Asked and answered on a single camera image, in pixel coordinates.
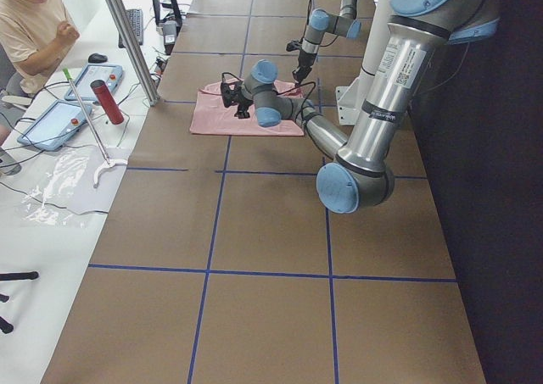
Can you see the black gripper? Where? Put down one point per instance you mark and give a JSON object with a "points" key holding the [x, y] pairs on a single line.
{"points": [[243, 102], [303, 64]]}

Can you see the pink printed t-shirt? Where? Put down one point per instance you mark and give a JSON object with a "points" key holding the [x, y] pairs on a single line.
{"points": [[211, 117]]}

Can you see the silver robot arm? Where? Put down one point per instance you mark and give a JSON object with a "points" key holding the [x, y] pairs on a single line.
{"points": [[320, 22], [403, 38]]}

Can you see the person's right hand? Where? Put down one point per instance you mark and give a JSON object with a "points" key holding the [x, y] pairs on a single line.
{"points": [[66, 33]]}

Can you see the red cylindrical bottle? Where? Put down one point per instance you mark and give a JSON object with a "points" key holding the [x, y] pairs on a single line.
{"points": [[105, 99]]}

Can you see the reacher grabber stick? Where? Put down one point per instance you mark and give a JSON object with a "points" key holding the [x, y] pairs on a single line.
{"points": [[108, 162]]}

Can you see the black keyboard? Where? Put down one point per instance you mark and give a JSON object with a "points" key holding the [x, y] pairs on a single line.
{"points": [[135, 19]]}

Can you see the black computer mouse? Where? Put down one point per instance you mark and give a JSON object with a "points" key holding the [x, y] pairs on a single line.
{"points": [[97, 58]]}

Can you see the clear plastic bag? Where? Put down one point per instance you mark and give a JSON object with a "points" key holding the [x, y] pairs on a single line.
{"points": [[51, 202]]}

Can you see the near teach pendant tablet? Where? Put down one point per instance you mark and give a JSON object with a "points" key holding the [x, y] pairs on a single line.
{"points": [[56, 126]]}

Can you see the person in beige shirt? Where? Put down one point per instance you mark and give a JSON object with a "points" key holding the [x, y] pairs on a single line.
{"points": [[28, 31]]}

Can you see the black tripod legs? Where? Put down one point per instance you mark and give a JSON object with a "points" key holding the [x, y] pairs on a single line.
{"points": [[6, 326]]}

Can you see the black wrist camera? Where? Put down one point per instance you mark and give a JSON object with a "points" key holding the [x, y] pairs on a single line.
{"points": [[230, 88], [293, 45]]}

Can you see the white camera post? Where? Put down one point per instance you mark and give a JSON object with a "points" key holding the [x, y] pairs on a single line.
{"points": [[350, 98]]}

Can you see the aluminium frame post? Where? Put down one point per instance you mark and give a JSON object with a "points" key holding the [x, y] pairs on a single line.
{"points": [[124, 28]]}

